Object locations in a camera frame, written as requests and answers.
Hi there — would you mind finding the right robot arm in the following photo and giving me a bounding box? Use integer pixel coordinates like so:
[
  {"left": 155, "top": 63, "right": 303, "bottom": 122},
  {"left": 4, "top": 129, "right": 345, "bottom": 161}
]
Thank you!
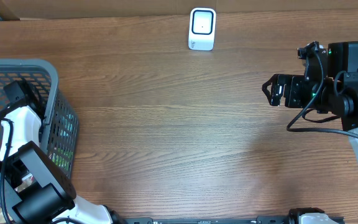
[{"left": 262, "top": 41, "right": 358, "bottom": 164}]

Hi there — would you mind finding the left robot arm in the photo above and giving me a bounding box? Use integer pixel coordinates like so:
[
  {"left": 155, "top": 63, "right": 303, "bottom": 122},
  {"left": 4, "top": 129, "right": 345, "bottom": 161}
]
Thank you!
[{"left": 0, "top": 80, "right": 123, "bottom": 223}]

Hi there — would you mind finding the white barcode scanner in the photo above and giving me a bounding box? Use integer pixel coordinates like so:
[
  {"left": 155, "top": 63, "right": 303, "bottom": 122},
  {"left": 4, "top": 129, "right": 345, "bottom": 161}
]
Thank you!
[{"left": 188, "top": 7, "right": 216, "bottom": 51}]

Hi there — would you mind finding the grey plastic shopping basket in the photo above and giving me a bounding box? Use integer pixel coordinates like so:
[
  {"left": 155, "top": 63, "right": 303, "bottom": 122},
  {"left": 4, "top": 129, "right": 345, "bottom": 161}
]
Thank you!
[{"left": 0, "top": 59, "right": 79, "bottom": 179}]

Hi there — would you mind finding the cardboard back panel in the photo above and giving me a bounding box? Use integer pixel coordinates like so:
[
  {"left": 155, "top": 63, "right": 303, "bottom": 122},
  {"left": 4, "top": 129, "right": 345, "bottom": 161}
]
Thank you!
[{"left": 0, "top": 0, "right": 358, "bottom": 20}]

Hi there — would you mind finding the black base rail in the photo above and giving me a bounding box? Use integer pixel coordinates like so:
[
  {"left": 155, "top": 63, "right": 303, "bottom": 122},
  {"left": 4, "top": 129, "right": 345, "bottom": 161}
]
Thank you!
[{"left": 121, "top": 207, "right": 345, "bottom": 224}]

